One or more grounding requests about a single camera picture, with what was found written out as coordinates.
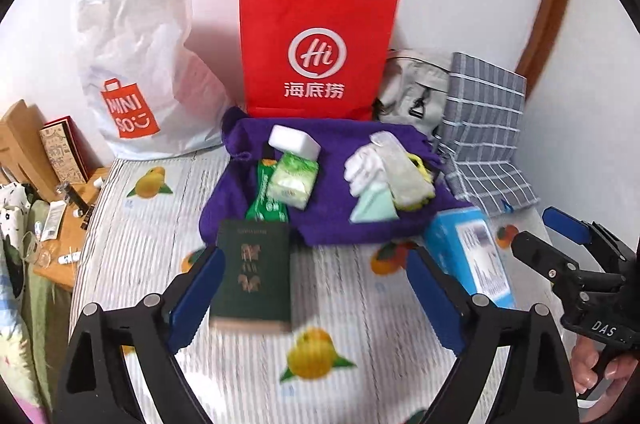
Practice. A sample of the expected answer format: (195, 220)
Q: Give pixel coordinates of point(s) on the dark green gold box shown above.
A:
(255, 293)

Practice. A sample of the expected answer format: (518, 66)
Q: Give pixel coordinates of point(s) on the blue tissue pack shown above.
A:
(459, 240)

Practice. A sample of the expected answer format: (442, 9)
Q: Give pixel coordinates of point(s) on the yellow black pouch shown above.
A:
(427, 176)

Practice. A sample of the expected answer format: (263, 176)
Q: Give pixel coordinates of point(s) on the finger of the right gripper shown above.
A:
(540, 256)
(611, 253)

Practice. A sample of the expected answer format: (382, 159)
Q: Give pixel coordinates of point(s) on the wooden side table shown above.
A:
(24, 160)

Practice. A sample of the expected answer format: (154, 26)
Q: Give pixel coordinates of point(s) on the wooden door frame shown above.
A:
(541, 41)

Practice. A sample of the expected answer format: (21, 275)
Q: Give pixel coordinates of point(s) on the green tissue packet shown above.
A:
(293, 180)

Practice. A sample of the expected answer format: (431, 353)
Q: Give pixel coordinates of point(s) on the green sachet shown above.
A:
(264, 207)

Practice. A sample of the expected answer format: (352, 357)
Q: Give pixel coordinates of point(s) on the mint green cloth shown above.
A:
(375, 204)

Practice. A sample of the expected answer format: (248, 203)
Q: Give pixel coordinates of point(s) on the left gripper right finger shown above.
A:
(442, 298)

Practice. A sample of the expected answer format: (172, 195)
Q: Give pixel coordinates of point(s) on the red paper bag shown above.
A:
(314, 58)

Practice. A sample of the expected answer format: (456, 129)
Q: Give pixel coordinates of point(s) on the beige backpack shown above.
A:
(413, 92)

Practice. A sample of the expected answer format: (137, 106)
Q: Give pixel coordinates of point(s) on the clear plastic bag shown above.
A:
(406, 184)

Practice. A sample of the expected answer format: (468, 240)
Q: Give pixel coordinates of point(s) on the purple towel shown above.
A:
(325, 220)

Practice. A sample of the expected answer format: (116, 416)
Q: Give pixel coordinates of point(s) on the fruit print tablecloth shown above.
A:
(395, 364)

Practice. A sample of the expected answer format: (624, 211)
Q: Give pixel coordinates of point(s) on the white foam block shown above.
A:
(294, 141)

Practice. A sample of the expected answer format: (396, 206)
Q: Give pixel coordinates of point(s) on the white Miniso plastic bag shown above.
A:
(151, 96)

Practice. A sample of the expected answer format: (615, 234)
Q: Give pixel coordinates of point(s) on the grey checked cushion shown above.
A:
(478, 136)

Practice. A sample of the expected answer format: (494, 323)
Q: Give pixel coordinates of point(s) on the patterned small box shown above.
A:
(60, 142)

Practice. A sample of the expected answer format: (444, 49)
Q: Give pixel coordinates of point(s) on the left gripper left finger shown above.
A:
(189, 296)

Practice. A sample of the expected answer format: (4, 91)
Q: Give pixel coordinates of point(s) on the white glove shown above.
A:
(363, 169)

